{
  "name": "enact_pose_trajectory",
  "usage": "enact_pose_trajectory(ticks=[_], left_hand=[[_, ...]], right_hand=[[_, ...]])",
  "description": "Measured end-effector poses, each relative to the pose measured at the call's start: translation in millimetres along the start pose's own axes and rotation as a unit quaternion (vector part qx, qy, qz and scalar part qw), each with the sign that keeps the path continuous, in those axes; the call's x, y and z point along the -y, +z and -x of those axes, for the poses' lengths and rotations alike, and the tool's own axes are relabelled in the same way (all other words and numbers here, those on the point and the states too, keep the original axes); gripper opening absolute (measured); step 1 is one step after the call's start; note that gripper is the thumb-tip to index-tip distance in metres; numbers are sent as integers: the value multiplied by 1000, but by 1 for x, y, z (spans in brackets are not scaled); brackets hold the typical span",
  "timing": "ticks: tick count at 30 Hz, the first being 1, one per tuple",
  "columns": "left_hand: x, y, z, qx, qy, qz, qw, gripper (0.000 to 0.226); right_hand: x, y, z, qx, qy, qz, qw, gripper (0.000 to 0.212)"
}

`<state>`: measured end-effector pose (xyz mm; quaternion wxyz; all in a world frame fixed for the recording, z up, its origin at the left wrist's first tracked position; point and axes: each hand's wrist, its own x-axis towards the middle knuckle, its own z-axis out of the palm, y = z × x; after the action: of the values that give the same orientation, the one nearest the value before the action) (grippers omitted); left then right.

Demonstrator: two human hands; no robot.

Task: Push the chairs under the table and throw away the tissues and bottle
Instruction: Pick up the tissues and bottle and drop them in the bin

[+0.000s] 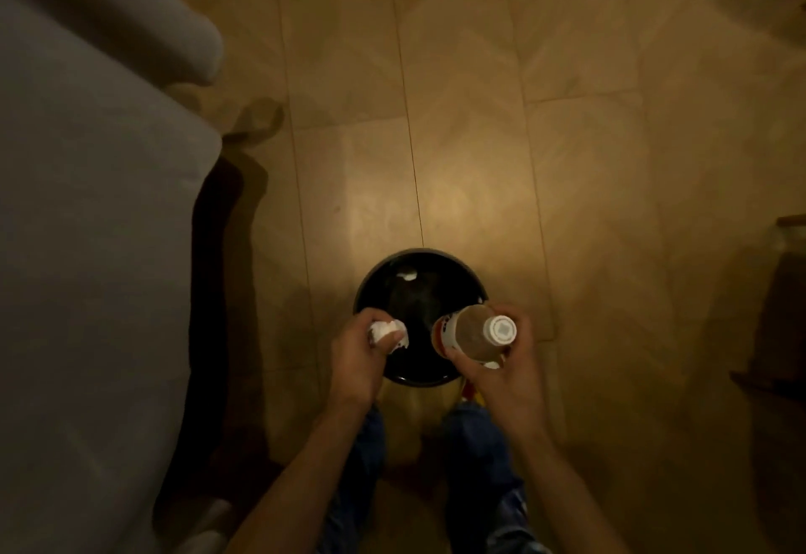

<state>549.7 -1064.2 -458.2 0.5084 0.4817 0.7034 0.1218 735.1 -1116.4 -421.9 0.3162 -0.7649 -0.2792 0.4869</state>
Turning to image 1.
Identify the person's right hand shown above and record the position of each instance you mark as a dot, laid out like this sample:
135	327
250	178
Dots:
513	383

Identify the person's left hand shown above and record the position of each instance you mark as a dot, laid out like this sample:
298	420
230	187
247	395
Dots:
356	371

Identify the white tissues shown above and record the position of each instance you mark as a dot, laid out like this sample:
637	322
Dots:
385	330

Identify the plastic drink bottle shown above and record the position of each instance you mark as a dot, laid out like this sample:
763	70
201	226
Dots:
472	332

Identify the black round waste bin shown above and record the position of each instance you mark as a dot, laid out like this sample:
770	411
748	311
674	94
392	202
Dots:
419	295

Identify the person's left forearm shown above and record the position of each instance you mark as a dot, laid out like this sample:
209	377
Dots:
302	484

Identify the person's right forearm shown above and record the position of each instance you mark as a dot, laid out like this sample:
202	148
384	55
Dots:
567	497

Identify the person's right sneaker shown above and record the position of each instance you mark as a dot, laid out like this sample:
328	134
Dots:
472	393

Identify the person's blue jeans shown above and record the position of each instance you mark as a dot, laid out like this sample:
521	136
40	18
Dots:
478	472

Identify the beige cloth-covered table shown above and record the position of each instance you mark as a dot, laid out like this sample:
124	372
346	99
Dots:
94	289

